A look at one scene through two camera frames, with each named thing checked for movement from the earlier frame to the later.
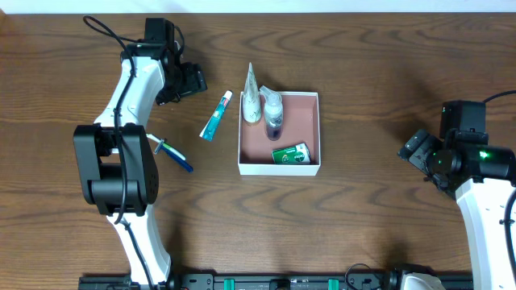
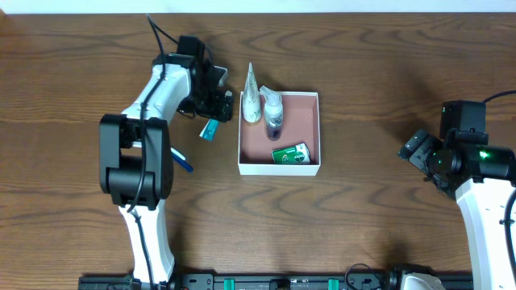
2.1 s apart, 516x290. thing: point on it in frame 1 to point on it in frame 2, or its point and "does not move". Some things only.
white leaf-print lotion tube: (251, 101) does not move
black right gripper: (416, 149) does not move
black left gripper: (193, 80) to (218, 105)
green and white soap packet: (292, 155) does not move
